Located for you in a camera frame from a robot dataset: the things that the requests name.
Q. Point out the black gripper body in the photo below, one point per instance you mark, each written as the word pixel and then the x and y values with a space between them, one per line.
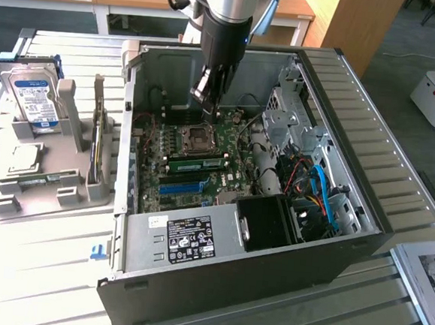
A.
pixel 224 42

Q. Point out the green installed RAM stick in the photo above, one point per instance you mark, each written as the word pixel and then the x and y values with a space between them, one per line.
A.
pixel 196 164

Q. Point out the green loose RAM stick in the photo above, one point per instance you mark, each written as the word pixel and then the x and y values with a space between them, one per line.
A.
pixel 37 180

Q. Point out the metal CPU socket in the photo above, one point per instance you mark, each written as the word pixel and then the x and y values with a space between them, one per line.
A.
pixel 197 140

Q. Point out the silver metal drive cage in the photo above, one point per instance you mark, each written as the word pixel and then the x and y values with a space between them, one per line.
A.
pixel 287 115

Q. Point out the black expansion slot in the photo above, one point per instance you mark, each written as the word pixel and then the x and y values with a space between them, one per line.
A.
pixel 180 180

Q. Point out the green motherboard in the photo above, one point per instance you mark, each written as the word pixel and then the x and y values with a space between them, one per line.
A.
pixel 200 185

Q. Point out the blue expansion slot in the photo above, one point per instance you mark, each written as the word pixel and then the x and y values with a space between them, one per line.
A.
pixel 181 188

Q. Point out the graphics card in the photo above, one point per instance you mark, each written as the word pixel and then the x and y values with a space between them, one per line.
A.
pixel 98 134

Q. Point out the wooden cabinet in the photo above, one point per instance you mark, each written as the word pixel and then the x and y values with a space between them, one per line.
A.
pixel 345 25

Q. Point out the black fan shroud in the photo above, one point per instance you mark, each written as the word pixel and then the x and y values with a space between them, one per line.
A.
pixel 263 222

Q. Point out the grey power supply unit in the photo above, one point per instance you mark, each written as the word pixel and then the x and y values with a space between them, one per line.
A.
pixel 147 240

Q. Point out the grey parts rack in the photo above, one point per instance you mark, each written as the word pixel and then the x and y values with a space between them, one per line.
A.
pixel 68 192

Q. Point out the hard disk with blue caddy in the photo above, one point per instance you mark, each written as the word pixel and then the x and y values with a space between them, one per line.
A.
pixel 29 91

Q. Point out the blue plastic clip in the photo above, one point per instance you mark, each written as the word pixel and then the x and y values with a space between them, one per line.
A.
pixel 97 252

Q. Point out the silver CPU chip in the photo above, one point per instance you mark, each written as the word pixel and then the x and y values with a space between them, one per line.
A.
pixel 26 159

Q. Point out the black open PC case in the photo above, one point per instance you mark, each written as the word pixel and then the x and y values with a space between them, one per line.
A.
pixel 253 285

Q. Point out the printed paper sheet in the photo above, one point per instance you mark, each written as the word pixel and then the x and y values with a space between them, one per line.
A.
pixel 425 276

